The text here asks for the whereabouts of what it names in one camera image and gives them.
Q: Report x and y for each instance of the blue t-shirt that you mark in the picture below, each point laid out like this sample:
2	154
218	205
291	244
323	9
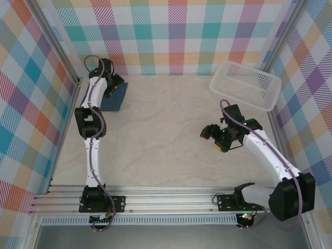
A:
115	101

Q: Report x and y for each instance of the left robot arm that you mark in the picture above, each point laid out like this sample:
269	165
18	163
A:
86	124

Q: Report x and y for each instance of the white plastic mesh basket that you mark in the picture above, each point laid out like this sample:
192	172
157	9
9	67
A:
228	97

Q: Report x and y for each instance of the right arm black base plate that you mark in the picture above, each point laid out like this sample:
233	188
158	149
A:
224	202

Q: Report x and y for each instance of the aluminium frame post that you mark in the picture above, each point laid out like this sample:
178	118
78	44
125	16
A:
281	36
55	41

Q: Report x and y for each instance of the aluminium mounting rail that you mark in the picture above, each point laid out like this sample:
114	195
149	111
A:
168	199

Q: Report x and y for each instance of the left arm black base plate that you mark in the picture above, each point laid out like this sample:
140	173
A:
119	202

